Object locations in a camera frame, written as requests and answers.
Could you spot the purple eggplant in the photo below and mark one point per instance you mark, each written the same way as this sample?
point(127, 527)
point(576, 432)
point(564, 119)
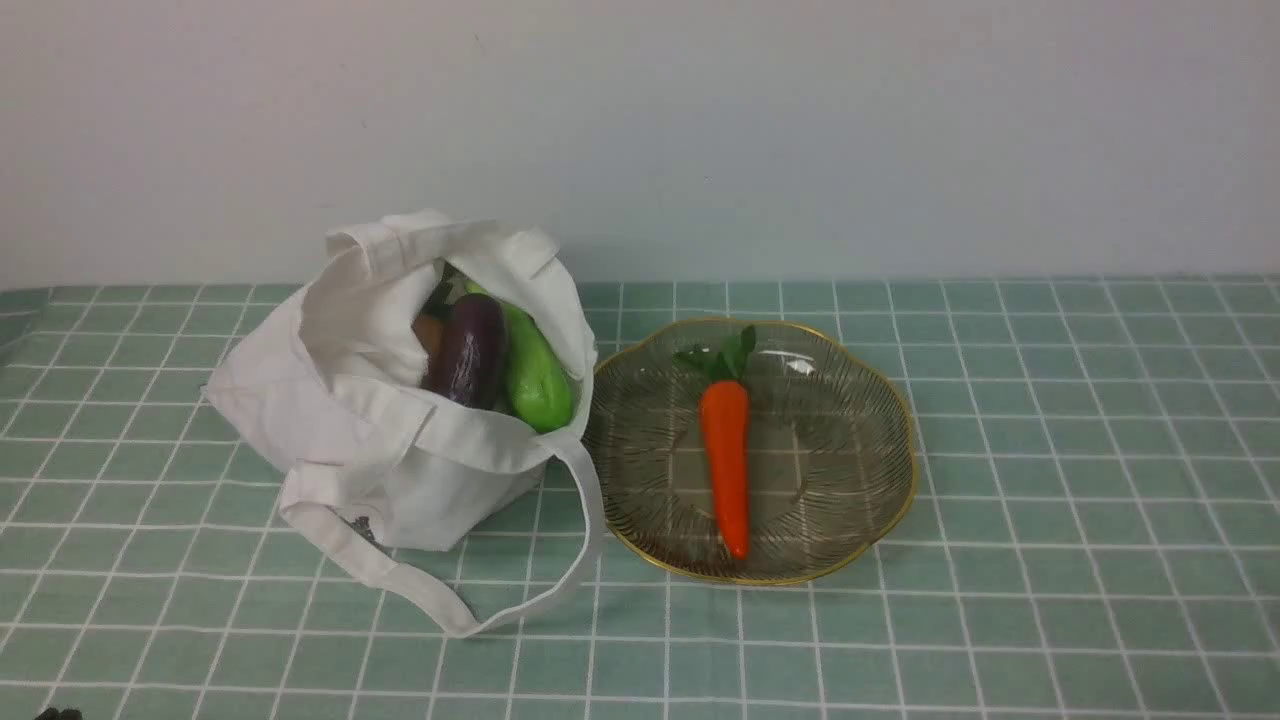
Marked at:
point(468, 367)

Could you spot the orange carrot in bag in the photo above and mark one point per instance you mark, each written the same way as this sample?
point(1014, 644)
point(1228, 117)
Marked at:
point(428, 331)

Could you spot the green checkered tablecloth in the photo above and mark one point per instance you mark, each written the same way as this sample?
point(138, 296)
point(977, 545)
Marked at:
point(1095, 533)

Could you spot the green cucumber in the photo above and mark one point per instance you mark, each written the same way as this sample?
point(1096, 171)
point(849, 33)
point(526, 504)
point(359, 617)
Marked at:
point(534, 383)

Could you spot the gold-rimmed glass plate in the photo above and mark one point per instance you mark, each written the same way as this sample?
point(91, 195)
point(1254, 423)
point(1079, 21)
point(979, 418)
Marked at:
point(831, 465)

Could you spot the orange carrot on plate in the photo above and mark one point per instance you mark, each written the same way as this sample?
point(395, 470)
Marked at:
point(724, 415)

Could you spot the white cloth tote bag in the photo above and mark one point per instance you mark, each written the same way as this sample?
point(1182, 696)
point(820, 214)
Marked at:
point(328, 390)

